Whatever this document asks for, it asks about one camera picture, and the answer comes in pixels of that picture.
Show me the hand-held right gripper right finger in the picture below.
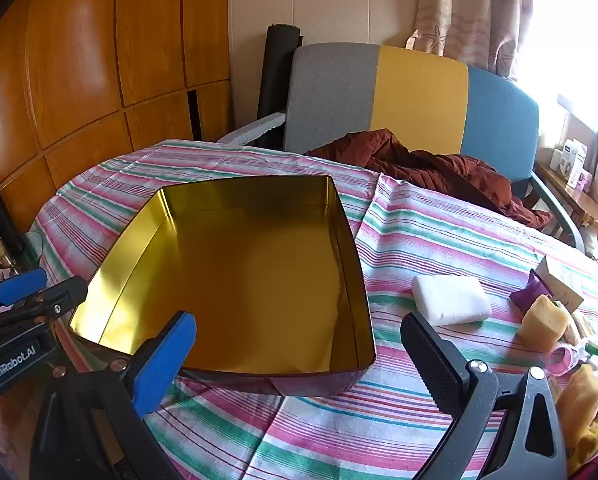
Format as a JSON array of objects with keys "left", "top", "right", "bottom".
[{"left": 400, "top": 311, "right": 567, "bottom": 480}]

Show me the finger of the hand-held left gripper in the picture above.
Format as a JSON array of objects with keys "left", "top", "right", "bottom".
[
  {"left": 0, "top": 267, "right": 47, "bottom": 311},
  {"left": 0, "top": 277, "right": 88, "bottom": 336}
]

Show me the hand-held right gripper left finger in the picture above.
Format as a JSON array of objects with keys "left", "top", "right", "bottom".
[{"left": 29, "top": 310, "right": 197, "bottom": 480}]

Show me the white foam block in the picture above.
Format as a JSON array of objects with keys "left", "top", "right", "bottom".
[{"left": 411, "top": 274, "right": 492, "bottom": 326}]

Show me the purple packet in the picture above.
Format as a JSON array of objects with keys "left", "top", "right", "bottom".
[{"left": 509, "top": 269, "right": 552, "bottom": 313}]

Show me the gold metal tin box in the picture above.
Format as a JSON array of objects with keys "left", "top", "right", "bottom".
[{"left": 68, "top": 174, "right": 377, "bottom": 398}]

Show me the pink hair roller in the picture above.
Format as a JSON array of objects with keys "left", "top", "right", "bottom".
[{"left": 549, "top": 342, "right": 587, "bottom": 376}]

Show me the small cardboard box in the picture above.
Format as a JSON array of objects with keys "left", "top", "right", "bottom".
[{"left": 534, "top": 256, "right": 584, "bottom": 311}]

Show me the striped tablecloth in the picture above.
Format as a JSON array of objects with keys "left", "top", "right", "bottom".
[{"left": 29, "top": 139, "right": 598, "bottom": 480}]

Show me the red-brown jacket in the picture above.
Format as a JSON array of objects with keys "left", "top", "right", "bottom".
[{"left": 304, "top": 129, "right": 554, "bottom": 231}]

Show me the wooden side table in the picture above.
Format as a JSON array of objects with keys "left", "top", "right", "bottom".
[{"left": 534, "top": 160, "right": 598, "bottom": 246}]

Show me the wooden wardrobe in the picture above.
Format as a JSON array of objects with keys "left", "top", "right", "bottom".
[{"left": 0, "top": 0, "right": 235, "bottom": 241}]

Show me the white product box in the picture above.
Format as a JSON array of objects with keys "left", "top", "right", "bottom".
[{"left": 551, "top": 138, "right": 588, "bottom": 188}]

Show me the grey yellow blue armchair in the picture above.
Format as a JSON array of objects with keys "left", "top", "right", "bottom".
[{"left": 216, "top": 42, "right": 587, "bottom": 253}]

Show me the black rolled mat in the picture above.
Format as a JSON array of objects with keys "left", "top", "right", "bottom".
[{"left": 256, "top": 23, "right": 304, "bottom": 136}]

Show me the window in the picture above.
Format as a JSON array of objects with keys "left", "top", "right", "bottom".
[{"left": 509, "top": 0, "right": 598, "bottom": 131}]

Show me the patterned beige curtain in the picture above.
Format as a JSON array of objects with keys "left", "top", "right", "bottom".
[{"left": 404, "top": 0, "right": 537, "bottom": 81}]

